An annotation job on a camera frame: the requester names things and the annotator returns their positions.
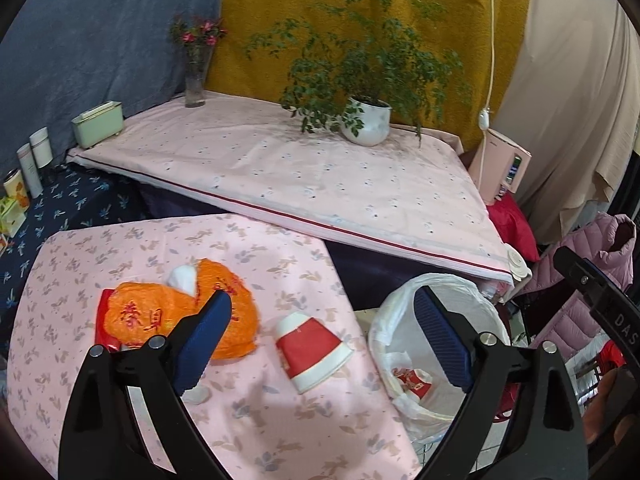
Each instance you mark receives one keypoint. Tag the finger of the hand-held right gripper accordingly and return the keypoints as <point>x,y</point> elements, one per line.
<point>600,295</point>

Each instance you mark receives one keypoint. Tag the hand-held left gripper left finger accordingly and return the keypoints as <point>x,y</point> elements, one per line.
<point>205,340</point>

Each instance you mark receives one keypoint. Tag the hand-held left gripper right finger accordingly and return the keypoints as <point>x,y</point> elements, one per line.
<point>442,340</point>

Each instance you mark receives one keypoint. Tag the white bin with plastic liner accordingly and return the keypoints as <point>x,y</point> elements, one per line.
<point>400,310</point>

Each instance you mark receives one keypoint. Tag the white round cotton pad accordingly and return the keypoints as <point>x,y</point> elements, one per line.
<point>197,396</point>

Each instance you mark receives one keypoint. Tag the orange plastic bag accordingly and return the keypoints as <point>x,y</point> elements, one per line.
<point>145,310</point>

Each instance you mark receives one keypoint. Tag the white tissue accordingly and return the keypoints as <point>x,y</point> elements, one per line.
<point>181,276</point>

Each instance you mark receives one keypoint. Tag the red and white paper cup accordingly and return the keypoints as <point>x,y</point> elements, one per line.
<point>310,350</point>

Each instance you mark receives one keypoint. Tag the person's right hand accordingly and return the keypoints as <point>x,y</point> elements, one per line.
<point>615,400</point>

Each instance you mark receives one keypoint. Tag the crumpled red white wrapper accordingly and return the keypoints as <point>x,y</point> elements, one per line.
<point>415,382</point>

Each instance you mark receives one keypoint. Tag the pink down jacket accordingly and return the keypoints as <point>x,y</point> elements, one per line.
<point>595,240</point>

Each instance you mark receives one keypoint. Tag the white round disc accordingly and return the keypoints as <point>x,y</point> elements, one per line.
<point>517,262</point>

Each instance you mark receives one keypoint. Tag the dark purple cloth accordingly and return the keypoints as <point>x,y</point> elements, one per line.
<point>360,270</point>

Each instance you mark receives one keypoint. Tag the red cloth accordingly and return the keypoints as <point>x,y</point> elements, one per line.
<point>512,230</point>

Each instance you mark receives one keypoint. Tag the pink appliance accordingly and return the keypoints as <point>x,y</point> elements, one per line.
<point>497,165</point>

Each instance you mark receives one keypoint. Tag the navy floral cloth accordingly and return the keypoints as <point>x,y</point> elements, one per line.
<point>75,205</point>

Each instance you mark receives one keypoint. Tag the pale pink sheet red stripe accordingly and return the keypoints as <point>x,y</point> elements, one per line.
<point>300,170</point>

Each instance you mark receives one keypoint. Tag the beige curtain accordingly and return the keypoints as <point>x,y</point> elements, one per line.
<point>570,85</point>

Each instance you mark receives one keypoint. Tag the white plant pot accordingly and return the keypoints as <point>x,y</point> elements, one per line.
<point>372,122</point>

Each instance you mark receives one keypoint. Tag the pale green box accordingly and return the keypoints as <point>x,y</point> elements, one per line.
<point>97,125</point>

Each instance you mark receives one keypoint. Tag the orange print carton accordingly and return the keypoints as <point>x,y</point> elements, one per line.
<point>16,190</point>

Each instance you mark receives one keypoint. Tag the tall white bottle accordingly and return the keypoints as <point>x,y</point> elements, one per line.
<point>30,172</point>

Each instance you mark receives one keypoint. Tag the short white bottle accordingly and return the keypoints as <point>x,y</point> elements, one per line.
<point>41,147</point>

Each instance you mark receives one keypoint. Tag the glass vase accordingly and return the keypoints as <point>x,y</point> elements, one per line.
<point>195,85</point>

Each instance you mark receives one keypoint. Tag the green leafy plant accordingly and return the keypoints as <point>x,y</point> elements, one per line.
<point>360,55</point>

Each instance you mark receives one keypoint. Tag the red flower bunch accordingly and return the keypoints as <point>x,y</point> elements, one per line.
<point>200,35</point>

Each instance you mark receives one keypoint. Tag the grey-blue hanging cloth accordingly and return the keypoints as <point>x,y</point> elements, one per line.
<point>100,35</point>

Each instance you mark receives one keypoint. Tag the mustard yellow hanging cloth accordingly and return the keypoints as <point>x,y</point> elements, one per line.
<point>270,0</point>

